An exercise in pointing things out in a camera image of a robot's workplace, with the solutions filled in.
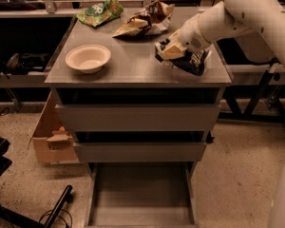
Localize green chip bag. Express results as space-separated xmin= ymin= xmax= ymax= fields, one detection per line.
xmin=76 ymin=0 xmax=124 ymax=28

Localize brown chip bag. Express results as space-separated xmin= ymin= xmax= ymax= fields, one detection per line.
xmin=113 ymin=1 xmax=175 ymax=37

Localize white paper bowl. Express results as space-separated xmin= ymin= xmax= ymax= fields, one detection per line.
xmin=66 ymin=45 xmax=111 ymax=74

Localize grey drawer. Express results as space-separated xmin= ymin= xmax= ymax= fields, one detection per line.
xmin=55 ymin=104 xmax=220 ymax=132
xmin=85 ymin=162 xmax=198 ymax=228
xmin=74 ymin=142 xmax=206 ymax=162

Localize grey middle drawer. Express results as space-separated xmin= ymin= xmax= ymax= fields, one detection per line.
xmin=74 ymin=142 xmax=206 ymax=162

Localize black chair base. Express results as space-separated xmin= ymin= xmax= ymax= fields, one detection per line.
xmin=0 ymin=184 xmax=74 ymax=228

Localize blue chip bag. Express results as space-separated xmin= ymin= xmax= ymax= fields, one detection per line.
xmin=155 ymin=49 xmax=211 ymax=76

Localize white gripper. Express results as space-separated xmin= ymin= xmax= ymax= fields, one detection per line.
xmin=155 ymin=13 xmax=212 ymax=61

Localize black headphones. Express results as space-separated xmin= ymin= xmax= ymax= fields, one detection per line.
xmin=0 ymin=53 xmax=50 ymax=77

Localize cardboard box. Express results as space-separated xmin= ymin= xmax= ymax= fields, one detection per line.
xmin=31 ymin=94 xmax=78 ymax=163

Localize grey top drawer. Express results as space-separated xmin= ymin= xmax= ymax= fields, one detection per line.
xmin=55 ymin=104 xmax=220 ymax=132

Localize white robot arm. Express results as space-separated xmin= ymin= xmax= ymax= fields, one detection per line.
xmin=156 ymin=0 xmax=285 ymax=228

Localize grey drawer cabinet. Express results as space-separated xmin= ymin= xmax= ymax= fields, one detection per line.
xmin=45 ymin=6 xmax=234 ymax=173

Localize grey bottom drawer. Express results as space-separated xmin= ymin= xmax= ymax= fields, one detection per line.
xmin=85 ymin=162 xmax=198 ymax=228

